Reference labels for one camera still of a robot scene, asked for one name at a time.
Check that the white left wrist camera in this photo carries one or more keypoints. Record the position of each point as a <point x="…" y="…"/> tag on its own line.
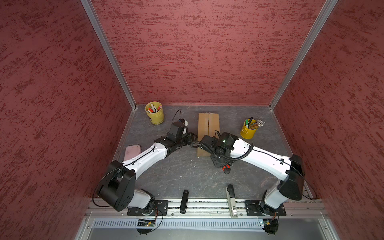
<point x="183" y="121"/>

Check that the aluminium corner post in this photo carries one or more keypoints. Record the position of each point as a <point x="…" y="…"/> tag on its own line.
<point x="97" y="26"/>
<point x="317" y="26"/>

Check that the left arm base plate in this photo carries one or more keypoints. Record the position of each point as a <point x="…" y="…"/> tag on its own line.
<point x="160" y="207"/>

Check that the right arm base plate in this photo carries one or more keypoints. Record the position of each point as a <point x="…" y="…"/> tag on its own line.
<point x="255" y="209"/>

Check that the aluminium corner post left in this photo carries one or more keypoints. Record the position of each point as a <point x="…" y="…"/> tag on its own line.
<point x="97" y="26"/>

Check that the coloured pencils bundle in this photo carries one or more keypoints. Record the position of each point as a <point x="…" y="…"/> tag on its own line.
<point x="257" y="124"/>

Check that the black handle on rail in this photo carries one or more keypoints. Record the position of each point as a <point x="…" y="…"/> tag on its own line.
<point x="184" y="202"/>

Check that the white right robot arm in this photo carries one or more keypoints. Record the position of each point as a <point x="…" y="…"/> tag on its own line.
<point x="229" y="149"/>

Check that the aluminium front rail frame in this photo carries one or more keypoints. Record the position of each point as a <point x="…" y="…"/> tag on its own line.
<point x="206" y="214"/>

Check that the left circuit board with wires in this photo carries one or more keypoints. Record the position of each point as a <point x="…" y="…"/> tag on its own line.
<point x="145" y="226"/>

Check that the brown cardboard express box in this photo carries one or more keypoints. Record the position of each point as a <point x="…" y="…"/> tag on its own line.
<point x="208" y="124"/>

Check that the circuit board with wires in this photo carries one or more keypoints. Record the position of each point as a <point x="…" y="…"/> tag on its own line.
<point x="271" y="226"/>
<point x="145" y="226"/>

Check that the pink flat case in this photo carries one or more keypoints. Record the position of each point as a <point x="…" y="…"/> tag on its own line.
<point x="131" y="152"/>

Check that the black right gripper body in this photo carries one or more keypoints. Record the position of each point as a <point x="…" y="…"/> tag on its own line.
<point x="219" y="161"/>

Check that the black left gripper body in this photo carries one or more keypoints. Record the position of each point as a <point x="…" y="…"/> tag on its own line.
<point x="187" y="139"/>

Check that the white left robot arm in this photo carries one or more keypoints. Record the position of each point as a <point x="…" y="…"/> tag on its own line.
<point x="118" y="186"/>

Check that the right circuit board with wires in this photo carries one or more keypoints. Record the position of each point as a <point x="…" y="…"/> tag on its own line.
<point x="271" y="226"/>

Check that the aluminium corner post right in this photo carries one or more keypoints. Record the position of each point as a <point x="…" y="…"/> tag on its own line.
<point x="317" y="26"/>

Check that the red black utility knife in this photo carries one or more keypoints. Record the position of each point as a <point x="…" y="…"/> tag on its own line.
<point x="226" y="169"/>

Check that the silver latch with black handle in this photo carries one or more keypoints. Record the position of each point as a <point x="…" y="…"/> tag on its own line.
<point x="232" y="201"/>

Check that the yellow-green pen holder cup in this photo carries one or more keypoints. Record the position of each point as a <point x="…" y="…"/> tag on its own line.
<point x="155" y="113"/>

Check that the yellow pencil cup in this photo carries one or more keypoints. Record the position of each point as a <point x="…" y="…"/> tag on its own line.
<point x="249" y="129"/>

